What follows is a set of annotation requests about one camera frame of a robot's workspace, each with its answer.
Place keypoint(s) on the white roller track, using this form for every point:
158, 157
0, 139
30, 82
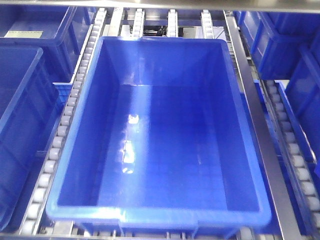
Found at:
294, 152
33, 215

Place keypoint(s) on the blue bin left back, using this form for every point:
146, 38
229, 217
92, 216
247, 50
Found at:
59, 30

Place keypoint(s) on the steel divider rail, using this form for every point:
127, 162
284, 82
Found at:
280, 197

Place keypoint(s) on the white roller track left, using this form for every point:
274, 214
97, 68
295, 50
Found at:
33, 215

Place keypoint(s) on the blue bin right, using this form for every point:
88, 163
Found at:
273, 39

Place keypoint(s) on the blue bin left front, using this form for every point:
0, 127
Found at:
27, 101

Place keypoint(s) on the large blue plastic bin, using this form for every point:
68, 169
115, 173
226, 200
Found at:
160, 142

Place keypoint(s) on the white roller track right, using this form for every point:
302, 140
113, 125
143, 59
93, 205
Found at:
294, 152

